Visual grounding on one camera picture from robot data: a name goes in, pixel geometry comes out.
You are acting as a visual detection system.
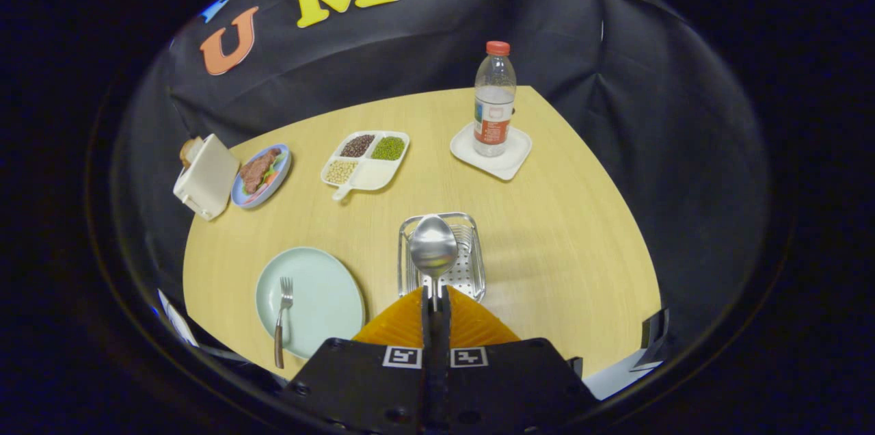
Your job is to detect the blue plate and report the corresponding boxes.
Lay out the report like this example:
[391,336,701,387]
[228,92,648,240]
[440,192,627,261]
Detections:
[230,144,293,209]

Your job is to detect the light green plate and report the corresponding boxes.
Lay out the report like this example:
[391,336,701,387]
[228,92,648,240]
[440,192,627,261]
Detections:
[255,247,366,360]

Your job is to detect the white flat board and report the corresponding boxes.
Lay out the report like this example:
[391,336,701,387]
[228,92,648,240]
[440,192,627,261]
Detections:
[159,289,199,347]

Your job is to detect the black furniture piece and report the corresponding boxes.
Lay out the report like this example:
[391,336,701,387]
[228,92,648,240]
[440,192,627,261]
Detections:
[641,308,669,371]

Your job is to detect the metal wire cutlery basket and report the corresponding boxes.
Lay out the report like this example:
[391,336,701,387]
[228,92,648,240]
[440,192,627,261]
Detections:
[397,212,487,303]

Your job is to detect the clear red-capped water bottle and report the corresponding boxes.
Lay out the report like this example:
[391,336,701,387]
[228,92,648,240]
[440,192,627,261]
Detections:
[473,40,517,158]

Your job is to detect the metal fork wooden handle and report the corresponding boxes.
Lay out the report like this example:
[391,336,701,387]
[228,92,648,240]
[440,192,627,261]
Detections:
[274,277,295,369]

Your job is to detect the white square coaster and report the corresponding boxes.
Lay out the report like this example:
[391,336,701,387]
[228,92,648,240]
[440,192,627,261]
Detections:
[450,122,533,181]

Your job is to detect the toasted bread slice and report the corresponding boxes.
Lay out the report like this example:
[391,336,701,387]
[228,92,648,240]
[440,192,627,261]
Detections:
[179,137,204,170]

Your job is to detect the dark red beans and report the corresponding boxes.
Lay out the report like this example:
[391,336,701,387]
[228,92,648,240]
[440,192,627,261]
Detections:
[340,135,375,158]

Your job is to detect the steak with vegetables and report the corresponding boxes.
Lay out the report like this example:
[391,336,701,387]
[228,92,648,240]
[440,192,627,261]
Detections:
[239,148,284,194]

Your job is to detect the cream white toaster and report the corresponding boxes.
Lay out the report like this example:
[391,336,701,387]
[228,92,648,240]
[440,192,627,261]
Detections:
[173,133,241,221]

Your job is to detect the white divided tray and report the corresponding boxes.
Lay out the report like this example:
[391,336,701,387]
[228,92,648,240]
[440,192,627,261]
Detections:
[320,131,411,202]

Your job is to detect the black backdrop cloth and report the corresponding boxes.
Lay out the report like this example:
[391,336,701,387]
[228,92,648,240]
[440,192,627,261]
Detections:
[113,0,773,354]

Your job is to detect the green mung beans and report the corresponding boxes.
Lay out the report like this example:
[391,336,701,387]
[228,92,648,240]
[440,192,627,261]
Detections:
[371,137,406,161]

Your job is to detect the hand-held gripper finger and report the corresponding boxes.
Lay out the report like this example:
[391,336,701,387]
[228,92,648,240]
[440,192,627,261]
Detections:
[277,286,438,435]
[437,285,600,435]

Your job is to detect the yellow soybeans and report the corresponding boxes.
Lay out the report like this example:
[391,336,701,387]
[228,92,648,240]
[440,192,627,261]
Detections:
[325,159,358,185]

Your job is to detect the metal spoon wooden handle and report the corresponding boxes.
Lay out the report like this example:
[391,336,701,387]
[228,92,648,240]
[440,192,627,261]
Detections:
[409,214,459,313]

